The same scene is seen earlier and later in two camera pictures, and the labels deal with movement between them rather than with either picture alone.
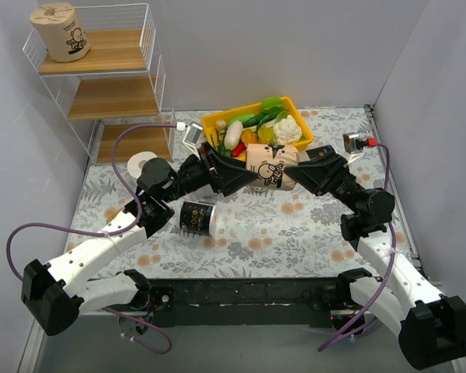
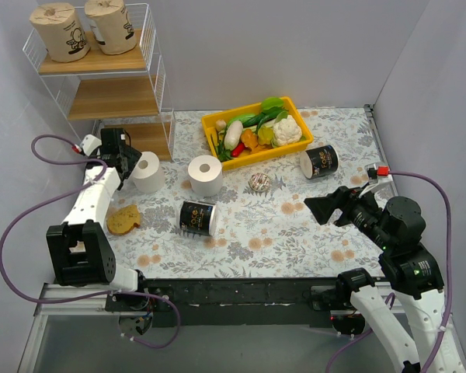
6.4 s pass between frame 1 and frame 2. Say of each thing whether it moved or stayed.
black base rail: stayed
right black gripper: moved
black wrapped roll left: stayed
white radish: stayed
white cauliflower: stayed
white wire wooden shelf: stayed
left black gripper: moved
